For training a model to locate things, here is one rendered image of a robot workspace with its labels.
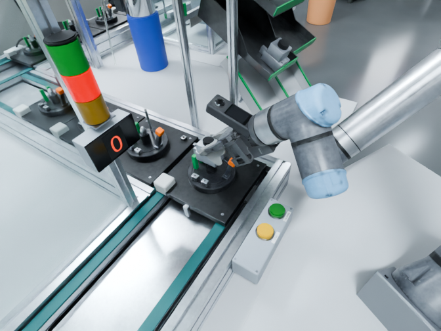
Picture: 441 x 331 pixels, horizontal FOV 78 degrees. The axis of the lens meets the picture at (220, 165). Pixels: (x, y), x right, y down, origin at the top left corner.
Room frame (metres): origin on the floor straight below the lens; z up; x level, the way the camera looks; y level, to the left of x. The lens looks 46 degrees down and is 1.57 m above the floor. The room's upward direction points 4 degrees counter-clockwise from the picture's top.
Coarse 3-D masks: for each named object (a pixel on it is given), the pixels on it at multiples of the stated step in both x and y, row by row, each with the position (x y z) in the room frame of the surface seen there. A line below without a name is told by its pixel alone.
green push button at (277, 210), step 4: (272, 204) 0.42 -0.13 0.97; (276, 204) 0.42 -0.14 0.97; (280, 204) 0.41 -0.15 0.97; (272, 208) 0.40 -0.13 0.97; (276, 208) 0.40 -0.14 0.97; (280, 208) 0.40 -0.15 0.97; (284, 208) 0.40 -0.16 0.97; (272, 212) 0.39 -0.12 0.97; (276, 212) 0.39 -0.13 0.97; (280, 212) 0.39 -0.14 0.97; (284, 212) 0.39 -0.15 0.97; (276, 216) 0.38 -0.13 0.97; (280, 216) 0.38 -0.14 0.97
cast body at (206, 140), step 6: (204, 138) 0.55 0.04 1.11; (210, 138) 0.54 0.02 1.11; (198, 144) 0.53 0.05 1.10; (204, 144) 0.53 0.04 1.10; (198, 150) 0.53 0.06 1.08; (198, 156) 0.53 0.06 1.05; (204, 156) 0.52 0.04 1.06; (222, 156) 0.53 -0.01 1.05; (204, 162) 0.52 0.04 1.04; (210, 162) 0.51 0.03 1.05
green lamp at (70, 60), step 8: (48, 48) 0.43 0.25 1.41; (56, 48) 0.43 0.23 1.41; (64, 48) 0.43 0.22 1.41; (72, 48) 0.44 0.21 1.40; (80, 48) 0.45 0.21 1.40; (56, 56) 0.43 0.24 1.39; (64, 56) 0.43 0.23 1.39; (72, 56) 0.43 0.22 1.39; (80, 56) 0.44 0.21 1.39; (56, 64) 0.43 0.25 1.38; (64, 64) 0.43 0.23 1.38; (72, 64) 0.43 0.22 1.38; (80, 64) 0.44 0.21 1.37; (88, 64) 0.45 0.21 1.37; (64, 72) 0.43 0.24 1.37; (72, 72) 0.43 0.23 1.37; (80, 72) 0.43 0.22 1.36
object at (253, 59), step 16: (208, 0) 0.81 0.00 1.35; (224, 0) 0.91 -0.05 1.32; (240, 0) 0.89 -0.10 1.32; (208, 16) 0.81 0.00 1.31; (224, 16) 0.77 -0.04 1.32; (240, 16) 0.88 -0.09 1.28; (256, 16) 0.85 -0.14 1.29; (224, 32) 0.77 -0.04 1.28; (240, 32) 0.73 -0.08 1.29; (256, 32) 0.84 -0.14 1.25; (272, 32) 0.81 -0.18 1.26; (240, 48) 0.73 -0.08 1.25; (256, 48) 0.77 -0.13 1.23; (256, 64) 0.69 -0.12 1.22; (288, 64) 0.71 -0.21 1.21
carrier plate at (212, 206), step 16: (256, 160) 0.58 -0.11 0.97; (176, 176) 0.54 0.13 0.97; (240, 176) 0.52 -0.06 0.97; (256, 176) 0.52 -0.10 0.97; (160, 192) 0.50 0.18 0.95; (176, 192) 0.48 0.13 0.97; (192, 192) 0.48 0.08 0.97; (224, 192) 0.47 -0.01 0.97; (240, 192) 0.46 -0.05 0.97; (192, 208) 0.43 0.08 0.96; (208, 208) 0.42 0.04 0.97; (224, 208) 0.42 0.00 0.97; (224, 224) 0.37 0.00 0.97
